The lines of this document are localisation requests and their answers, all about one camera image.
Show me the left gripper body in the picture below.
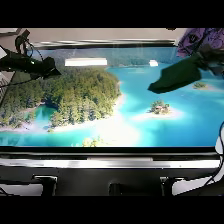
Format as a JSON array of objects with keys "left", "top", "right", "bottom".
[{"left": 39, "top": 56, "right": 63, "bottom": 80}]

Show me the dark green garment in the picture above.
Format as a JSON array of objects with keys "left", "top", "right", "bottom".
[{"left": 147, "top": 54, "right": 205, "bottom": 95}]

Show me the purple patterned garment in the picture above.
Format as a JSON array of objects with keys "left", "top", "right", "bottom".
[{"left": 176, "top": 28, "right": 224, "bottom": 58}]

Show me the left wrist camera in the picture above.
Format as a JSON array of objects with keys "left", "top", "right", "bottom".
[{"left": 14, "top": 29, "right": 32, "bottom": 48}]

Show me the silver frame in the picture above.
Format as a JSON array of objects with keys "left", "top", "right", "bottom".
[{"left": 0, "top": 151, "right": 224, "bottom": 196}]

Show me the black cable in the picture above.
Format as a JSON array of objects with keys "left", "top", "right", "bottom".
[{"left": 207, "top": 120, "right": 224, "bottom": 188}]

